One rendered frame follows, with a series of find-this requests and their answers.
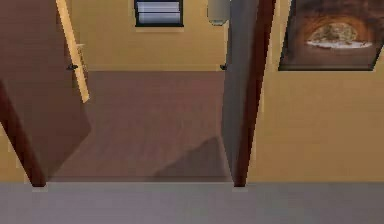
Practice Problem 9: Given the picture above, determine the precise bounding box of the grey room door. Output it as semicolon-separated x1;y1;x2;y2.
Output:
221;0;260;183

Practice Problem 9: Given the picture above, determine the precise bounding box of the black framed window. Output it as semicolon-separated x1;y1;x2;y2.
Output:
133;0;185;28

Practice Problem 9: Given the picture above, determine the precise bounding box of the brown room door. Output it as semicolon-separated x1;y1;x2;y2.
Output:
0;0;93;181

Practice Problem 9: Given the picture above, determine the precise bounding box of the grey wall lamp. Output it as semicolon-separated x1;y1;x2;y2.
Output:
207;0;231;26

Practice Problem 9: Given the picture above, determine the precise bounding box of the brown framed wall picture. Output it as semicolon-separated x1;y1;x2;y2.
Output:
278;0;384;72

